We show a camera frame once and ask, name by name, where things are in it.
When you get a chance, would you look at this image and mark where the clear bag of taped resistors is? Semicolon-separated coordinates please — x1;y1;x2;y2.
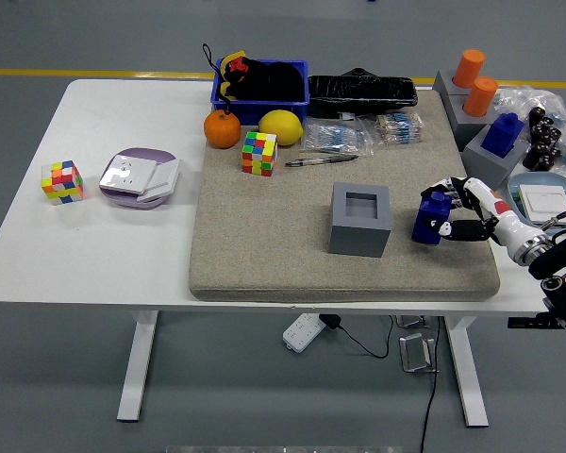
373;112;425;146

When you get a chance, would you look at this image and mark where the grey cube seal holder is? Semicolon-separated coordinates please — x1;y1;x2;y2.
328;181;392;259
461;123;534;194
432;69;473;95
445;92;501;152

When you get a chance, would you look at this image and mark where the black plug with cord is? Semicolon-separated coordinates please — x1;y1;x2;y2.
320;313;395;359

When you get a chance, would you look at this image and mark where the purple plate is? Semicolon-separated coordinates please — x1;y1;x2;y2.
98;147;181;210

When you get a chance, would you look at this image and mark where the orange cylinder seal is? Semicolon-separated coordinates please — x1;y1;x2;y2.
453;48;487;90
462;75;499;118

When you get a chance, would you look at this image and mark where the white wall switch panel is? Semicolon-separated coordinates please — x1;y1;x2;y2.
518;184;566;226
136;159;182;203

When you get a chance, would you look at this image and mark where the large colourful puzzle cube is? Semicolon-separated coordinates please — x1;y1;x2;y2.
241;130;278;177

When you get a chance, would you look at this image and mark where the blue square seal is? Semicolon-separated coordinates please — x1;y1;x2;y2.
481;112;525;159
410;191;454;245

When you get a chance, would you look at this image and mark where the black floor cable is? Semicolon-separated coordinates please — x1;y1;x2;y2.
420;315;442;453

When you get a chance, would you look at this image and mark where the dark ballpoint pen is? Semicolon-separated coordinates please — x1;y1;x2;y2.
285;154;359;168

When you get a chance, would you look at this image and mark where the orange fruit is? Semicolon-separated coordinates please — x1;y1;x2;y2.
203;109;242;150

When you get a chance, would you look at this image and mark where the yellow lemon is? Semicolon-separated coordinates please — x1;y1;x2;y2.
258;109;306;146

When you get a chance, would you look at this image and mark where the black wrapped keyboard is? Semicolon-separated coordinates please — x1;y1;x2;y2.
307;66;420;119

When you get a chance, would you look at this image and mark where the crumpled clear plastic bag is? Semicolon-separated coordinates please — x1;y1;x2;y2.
494;84;566;166

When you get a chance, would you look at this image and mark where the light blue plate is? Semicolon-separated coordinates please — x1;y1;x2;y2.
505;172;566;237

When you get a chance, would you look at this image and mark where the white wall socket panel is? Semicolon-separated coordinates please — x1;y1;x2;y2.
99;153;158;195

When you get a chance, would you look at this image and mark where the small metal stand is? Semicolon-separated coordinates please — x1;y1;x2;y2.
394;314;430;329

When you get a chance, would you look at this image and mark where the grey-brown fabric mat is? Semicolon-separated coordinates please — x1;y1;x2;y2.
188;89;502;303

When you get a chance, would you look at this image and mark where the white table leg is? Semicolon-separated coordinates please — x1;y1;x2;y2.
116;310;160;423
445;314;491;428

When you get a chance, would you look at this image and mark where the large metal stand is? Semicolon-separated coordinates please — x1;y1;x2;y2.
399;332;440;374

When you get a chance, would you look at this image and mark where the clear bag of blue resistors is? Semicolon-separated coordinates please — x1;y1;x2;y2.
304;117;375;158

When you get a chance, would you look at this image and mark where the blue plastic bin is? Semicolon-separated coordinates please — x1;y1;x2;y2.
209;58;311;126

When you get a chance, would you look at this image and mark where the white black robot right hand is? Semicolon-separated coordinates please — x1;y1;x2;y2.
419;176;544;254

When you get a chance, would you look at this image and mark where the white power strip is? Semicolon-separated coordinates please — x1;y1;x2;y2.
282;312;325;354

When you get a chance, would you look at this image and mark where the small colourful puzzle cube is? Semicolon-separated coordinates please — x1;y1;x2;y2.
41;159;85;207

